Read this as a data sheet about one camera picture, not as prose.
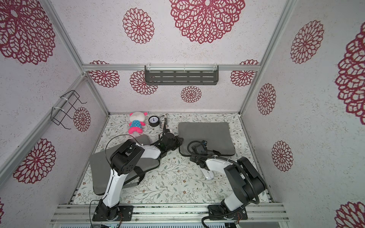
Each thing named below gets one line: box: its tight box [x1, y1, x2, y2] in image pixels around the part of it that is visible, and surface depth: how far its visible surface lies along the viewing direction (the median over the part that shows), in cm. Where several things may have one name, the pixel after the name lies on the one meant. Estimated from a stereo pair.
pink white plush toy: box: [128, 111, 148, 134], surface depth 111 cm
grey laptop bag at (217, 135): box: [178, 121, 236, 157], surface depth 107 cm
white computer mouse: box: [201, 168, 215, 181], surface depth 87 cm
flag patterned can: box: [159, 114, 168, 130], surface depth 115 cm
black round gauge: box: [148, 115, 160, 127], surface depth 115 cm
